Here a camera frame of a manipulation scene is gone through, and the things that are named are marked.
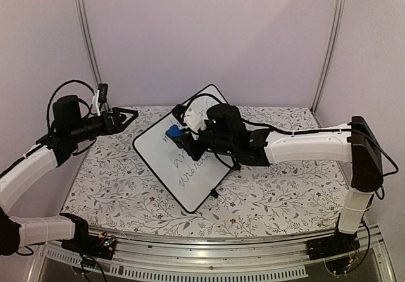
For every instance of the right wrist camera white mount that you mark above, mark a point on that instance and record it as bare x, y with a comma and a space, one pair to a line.
204, 110

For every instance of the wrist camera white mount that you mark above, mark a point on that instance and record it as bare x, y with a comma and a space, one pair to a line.
76, 105
204, 110

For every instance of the floral patterned table mat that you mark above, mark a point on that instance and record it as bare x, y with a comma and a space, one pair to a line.
115, 190

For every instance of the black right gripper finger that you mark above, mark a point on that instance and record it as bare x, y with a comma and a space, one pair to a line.
184, 137
191, 150

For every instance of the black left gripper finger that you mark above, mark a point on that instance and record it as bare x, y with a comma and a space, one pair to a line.
121, 123
121, 111

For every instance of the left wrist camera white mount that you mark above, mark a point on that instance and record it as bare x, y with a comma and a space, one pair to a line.
76, 105

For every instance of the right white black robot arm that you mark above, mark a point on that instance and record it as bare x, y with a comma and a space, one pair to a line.
352, 142

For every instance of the blue whiteboard eraser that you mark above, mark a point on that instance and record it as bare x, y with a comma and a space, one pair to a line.
174, 132

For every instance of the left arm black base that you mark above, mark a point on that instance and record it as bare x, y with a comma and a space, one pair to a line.
100, 246

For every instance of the right aluminium corner post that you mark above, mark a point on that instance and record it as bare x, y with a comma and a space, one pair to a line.
327, 62

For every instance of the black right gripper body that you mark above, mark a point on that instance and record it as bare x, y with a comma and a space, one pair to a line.
223, 146

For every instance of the left aluminium corner post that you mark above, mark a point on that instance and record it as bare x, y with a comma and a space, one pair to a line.
88, 43

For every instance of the aluminium front rail frame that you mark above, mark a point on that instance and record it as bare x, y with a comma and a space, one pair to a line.
166, 258

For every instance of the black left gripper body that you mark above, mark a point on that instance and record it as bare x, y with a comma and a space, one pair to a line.
80, 132

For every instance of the black whiteboard stand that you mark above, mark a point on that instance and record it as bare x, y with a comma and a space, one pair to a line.
234, 167

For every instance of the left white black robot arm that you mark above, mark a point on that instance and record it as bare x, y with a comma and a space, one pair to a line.
48, 153

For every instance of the white whiteboard black frame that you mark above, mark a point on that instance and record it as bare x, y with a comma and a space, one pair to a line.
189, 182

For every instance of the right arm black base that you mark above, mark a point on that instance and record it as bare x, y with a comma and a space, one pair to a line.
339, 251

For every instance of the aluminium corner post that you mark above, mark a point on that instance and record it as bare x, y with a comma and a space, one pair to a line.
88, 43
327, 62

